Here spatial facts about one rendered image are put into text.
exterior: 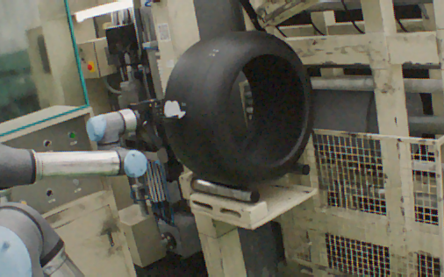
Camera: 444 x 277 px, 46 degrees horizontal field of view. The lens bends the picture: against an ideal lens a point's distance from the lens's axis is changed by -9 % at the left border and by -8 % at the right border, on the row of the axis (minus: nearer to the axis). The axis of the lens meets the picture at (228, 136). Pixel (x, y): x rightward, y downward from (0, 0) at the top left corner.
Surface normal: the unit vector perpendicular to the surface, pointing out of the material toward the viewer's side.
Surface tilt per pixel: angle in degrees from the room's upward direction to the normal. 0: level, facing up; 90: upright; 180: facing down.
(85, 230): 90
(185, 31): 90
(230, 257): 90
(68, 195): 90
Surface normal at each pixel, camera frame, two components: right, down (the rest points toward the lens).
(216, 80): -0.07, -0.20
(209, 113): -0.12, 0.11
